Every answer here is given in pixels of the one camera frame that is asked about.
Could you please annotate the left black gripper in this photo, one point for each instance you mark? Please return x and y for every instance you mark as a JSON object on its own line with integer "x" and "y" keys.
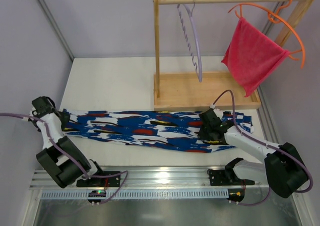
{"x": 64, "y": 117}

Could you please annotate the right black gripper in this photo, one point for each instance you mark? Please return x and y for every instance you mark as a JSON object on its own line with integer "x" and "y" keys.
{"x": 203, "y": 130}

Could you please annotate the blue patterned trousers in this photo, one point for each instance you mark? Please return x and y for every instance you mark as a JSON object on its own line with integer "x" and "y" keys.
{"x": 158, "y": 129}

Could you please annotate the lilac clothes hanger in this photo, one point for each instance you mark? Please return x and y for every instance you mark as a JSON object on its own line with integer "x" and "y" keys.
{"x": 195, "y": 56}

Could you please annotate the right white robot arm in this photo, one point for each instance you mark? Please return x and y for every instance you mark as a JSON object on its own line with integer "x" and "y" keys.
{"x": 279, "y": 166}

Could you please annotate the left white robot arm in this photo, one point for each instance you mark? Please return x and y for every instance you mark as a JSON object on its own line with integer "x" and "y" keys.
{"x": 59, "y": 157}

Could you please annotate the orange clothes hanger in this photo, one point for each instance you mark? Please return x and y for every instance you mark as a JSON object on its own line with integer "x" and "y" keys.
{"x": 274, "y": 18}

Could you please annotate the wooden clothes rack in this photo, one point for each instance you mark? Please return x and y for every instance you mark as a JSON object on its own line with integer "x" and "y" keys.
{"x": 181, "y": 91}

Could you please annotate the pink cloth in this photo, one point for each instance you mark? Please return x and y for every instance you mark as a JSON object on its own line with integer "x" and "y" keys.
{"x": 251, "y": 56}

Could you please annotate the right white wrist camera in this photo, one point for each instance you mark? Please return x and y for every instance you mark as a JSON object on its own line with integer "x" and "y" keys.
{"x": 218, "y": 112}

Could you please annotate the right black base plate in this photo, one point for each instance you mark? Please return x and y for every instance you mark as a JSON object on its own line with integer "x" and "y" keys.
{"x": 222, "y": 178}

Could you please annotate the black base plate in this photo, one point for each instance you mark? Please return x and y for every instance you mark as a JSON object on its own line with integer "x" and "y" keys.
{"x": 222, "y": 178}
{"x": 101, "y": 179}

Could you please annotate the aluminium mounting rail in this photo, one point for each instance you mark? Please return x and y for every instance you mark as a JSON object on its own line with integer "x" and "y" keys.
{"x": 153, "y": 177}

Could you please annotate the slotted cable duct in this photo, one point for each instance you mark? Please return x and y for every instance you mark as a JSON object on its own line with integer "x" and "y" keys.
{"x": 172, "y": 193}

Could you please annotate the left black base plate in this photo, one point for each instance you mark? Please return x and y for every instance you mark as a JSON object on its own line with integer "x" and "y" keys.
{"x": 101, "y": 179}

